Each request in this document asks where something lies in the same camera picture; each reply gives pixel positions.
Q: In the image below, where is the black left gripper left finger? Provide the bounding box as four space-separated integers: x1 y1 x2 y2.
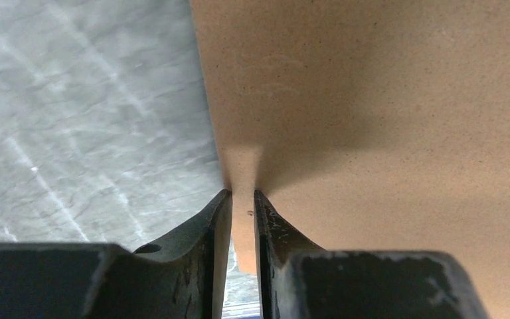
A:
0 189 232 318

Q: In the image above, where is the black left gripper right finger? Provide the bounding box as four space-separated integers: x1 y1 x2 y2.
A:
254 191 488 318

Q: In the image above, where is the brown cardboard backing board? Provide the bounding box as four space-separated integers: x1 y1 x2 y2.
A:
191 1 510 318

